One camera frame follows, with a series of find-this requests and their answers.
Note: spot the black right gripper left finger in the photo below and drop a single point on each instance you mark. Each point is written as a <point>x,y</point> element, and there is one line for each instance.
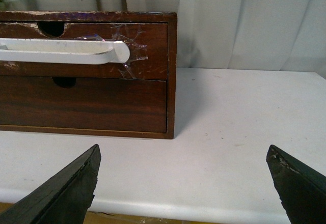
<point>63,198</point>

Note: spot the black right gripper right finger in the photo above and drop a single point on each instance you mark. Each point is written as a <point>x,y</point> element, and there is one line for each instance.
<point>301,189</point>

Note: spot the white drawer handle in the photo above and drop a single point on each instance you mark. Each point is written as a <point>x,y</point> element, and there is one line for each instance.
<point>82,52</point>

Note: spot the wooden drawer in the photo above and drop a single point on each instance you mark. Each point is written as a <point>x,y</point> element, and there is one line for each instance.
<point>148,44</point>
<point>92,103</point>

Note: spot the brown wooden drawer cabinet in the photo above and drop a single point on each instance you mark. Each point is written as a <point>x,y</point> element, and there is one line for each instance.
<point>50,25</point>

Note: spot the white curtain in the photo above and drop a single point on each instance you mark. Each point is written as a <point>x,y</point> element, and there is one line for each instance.
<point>279,35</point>

